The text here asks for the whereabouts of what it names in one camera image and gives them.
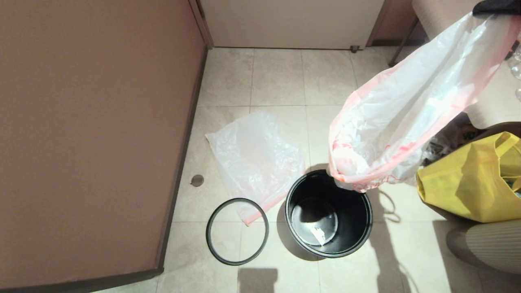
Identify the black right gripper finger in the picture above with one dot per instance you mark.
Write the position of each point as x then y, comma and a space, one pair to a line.
496, 6

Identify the used white pink trash bag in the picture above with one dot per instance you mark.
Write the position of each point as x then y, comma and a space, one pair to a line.
407, 114

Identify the fresh white pink trash bag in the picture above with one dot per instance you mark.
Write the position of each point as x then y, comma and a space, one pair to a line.
252, 154

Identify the clear crumpled plastic bag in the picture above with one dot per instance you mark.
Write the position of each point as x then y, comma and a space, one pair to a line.
437, 146

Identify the yellow shopping bag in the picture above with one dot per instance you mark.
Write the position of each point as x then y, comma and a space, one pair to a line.
460, 187

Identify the black round trash bin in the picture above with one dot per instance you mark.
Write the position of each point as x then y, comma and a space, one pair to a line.
346, 211

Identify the green printed package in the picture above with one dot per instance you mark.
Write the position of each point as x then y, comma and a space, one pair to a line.
468, 132

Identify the small metal door stopper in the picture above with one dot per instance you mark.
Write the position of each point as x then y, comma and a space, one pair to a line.
354, 49

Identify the white door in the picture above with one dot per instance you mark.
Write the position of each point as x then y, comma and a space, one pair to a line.
293, 24

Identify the grey ribbed stool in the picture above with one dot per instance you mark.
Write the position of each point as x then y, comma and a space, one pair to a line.
488, 244

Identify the white paper scrap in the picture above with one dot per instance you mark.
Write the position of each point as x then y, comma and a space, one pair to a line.
317, 235

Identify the round metal floor plate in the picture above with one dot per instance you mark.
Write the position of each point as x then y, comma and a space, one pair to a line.
197, 180

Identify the dark metal table frame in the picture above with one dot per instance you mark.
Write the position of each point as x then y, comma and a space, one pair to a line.
401, 44

